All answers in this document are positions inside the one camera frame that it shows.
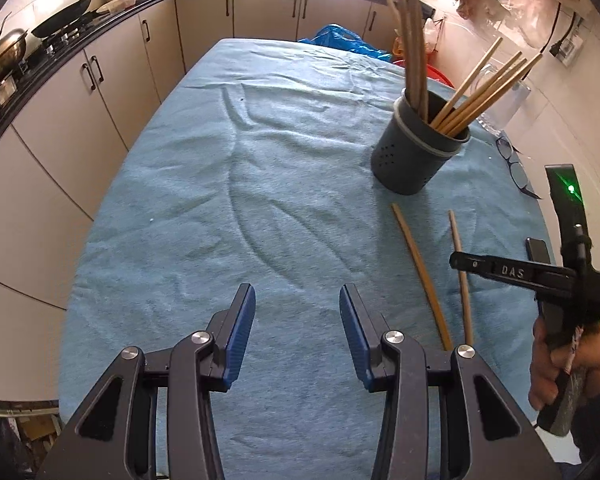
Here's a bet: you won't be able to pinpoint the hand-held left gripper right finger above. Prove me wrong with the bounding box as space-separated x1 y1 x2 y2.
339 282 563 480

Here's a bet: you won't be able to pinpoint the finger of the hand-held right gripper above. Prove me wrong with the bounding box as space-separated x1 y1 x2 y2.
449 252 577 292

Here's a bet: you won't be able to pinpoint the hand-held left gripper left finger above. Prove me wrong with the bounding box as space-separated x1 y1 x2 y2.
37 282 257 480

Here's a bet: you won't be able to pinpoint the light wooden chopstick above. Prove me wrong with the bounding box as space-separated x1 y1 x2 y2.
447 210 476 347
391 203 455 352

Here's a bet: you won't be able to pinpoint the dark grey utensil holder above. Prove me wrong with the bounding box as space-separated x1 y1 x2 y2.
371 87 472 196

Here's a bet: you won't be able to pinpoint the bunch of wooden chopsticks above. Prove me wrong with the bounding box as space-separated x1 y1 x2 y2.
382 0 545 136

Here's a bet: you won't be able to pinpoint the person's right hand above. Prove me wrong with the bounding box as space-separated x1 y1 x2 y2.
529 319 600 408

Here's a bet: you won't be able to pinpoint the black smartphone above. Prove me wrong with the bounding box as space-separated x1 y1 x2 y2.
525 237 553 263

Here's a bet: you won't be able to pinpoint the black-framed eyeglasses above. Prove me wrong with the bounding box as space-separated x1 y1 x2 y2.
495 132 545 200

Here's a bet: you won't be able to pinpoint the teal tablecloth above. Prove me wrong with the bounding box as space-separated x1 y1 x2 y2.
57 37 563 480

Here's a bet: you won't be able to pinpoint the black power plug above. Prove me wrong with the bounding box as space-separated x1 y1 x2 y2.
549 2 581 58

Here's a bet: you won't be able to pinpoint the red plastic basin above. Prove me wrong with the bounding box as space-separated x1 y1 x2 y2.
394 57 456 90

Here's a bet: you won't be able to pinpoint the clear plastic bag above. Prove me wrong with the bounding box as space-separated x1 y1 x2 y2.
495 0 561 46

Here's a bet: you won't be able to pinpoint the beige kitchen cabinets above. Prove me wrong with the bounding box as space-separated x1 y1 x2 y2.
0 0 401 411

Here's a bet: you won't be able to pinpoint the blue plastic bag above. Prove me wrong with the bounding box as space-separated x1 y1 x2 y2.
299 23 395 64

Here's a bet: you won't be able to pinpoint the black gas stove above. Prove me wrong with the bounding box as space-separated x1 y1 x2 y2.
0 15 101 131

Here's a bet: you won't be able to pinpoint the white plate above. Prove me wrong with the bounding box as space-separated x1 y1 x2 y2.
96 0 159 14

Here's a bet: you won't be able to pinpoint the black frying pan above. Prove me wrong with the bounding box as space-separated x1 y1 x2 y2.
31 0 108 39

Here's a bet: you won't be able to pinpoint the silver wok with lid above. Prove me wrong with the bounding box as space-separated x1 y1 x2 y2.
0 12 29 81

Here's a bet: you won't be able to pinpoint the white wall socket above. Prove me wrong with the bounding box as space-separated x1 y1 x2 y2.
555 35 587 67

